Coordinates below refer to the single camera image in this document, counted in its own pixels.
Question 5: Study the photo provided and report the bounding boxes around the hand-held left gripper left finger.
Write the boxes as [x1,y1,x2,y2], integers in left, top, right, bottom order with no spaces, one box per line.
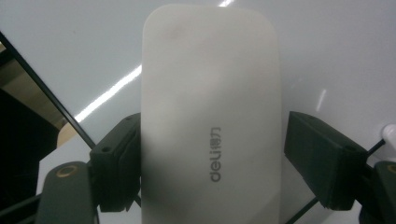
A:
[89,112,143,214]

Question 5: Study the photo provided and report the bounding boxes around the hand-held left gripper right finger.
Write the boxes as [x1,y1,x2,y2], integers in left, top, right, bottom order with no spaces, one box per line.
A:
[283,110,369,211]

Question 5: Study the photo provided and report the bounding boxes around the white whiteboard with black frame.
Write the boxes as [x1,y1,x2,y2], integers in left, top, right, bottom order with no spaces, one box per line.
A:
[0,0,396,224]

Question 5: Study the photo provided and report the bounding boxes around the white whiteboard eraser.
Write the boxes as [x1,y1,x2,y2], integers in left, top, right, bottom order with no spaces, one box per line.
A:
[140,3,284,224]

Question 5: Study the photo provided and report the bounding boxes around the wooden table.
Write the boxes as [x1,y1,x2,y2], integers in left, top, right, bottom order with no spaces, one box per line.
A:
[56,121,83,149]

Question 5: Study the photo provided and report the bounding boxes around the white whiteboard clip foot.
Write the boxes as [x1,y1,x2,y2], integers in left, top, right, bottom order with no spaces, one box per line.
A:
[381,123,396,147]

